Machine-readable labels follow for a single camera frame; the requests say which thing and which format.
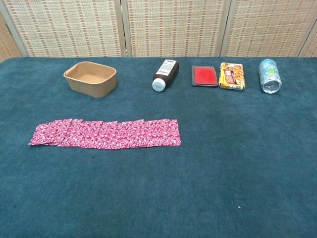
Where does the pink patterned tile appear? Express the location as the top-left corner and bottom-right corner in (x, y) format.
(145, 119), (182, 149)
(99, 120), (119, 150)
(80, 120), (104, 150)
(116, 119), (147, 150)

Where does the brown bottle white cap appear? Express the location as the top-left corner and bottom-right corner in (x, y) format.
(152, 59), (180, 93)

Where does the red ink stamp pad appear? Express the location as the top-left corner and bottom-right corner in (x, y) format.
(191, 65), (219, 87)

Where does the brown paper tray box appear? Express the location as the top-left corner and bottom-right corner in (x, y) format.
(63, 61), (117, 98)

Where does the teal carpet table cover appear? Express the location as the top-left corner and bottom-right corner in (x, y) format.
(0, 56), (317, 238)

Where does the yellow snack packet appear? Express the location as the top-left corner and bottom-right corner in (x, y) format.
(218, 61), (247, 91)

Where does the woven folding screen panel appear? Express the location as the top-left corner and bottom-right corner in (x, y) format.
(219, 0), (317, 58)
(298, 24), (317, 58)
(0, 12), (22, 63)
(0, 0), (127, 59)
(122, 0), (233, 58)

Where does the silver drink can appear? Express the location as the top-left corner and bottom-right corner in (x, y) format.
(259, 59), (283, 94)

